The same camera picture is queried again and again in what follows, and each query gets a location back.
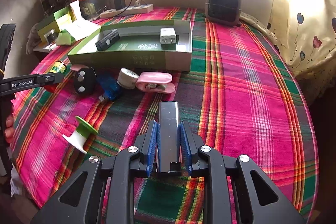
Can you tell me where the green white spool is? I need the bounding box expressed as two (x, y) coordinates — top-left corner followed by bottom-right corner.
(62, 115), (98, 155)

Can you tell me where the green tissue packet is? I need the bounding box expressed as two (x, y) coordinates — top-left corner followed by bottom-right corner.
(55, 30), (76, 46)

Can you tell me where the black disc with magnets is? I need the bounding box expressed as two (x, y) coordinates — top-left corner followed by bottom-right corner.
(74, 68), (96, 96)

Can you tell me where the red bottle yellow label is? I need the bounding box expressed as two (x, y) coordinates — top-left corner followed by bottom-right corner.
(44, 60), (66, 93)

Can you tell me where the green cardboard tray box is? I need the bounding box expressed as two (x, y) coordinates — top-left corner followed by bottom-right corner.
(67, 20), (193, 72)

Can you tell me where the pink clip lower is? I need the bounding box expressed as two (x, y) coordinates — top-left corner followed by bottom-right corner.
(136, 83), (176, 94)

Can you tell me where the black charger with cable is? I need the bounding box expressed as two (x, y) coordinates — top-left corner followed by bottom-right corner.
(113, 0), (133, 16)

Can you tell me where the blue USB card reader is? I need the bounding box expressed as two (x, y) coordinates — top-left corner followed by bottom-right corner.
(97, 73), (122, 102)

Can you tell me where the silver rectangular lighter bar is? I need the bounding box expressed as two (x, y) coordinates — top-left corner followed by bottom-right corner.
(156, 101), (181, 176)

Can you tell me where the cream heart pattern curtain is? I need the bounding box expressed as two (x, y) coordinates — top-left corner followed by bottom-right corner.
(240, 0), (335, 77)

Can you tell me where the white paper sheet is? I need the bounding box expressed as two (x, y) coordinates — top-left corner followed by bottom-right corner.
(64, 18), (100, 41)

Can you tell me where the green yellow box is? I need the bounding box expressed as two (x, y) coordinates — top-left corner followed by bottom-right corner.
(36, 0), (83, 43)

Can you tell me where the person's hand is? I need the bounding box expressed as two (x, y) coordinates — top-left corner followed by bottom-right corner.
(3, 103), (15, 144)

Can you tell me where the grey desktop fan heater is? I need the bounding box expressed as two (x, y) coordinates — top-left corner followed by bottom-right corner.
(205, 0), (242, 26)

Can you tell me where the black rectangular device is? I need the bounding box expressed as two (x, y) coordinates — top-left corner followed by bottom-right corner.
(96, 29), (120, 51)

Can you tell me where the white USB charger plug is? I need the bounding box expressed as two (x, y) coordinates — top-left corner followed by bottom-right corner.
(159, 27), (177, 44)

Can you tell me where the plaid tablecloth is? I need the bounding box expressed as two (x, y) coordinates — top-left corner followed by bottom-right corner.
(11, 7), (319, 219)

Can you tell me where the white power strip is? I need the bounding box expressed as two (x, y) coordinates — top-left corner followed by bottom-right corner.
(100, 4), (154, 19)

